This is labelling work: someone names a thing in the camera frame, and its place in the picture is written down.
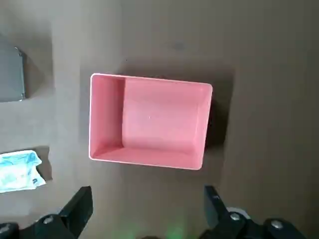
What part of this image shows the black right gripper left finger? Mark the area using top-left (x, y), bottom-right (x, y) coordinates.
top-left (0, 185), bottom-right (93, 239)

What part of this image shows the pink plastic box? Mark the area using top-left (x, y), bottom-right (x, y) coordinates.
top-left (88, 73), bottom-right (213, 171)

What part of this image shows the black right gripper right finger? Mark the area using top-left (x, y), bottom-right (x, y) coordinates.
top-left (199, 185), bottom-right (311, 239)

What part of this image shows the new mask packet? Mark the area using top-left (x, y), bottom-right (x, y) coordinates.
top-left (0, 149), bottom-right (47, 194)

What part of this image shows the silver aluminium case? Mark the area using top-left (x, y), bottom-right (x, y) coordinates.
top-left (0, 37), bottom-right (27, 103)

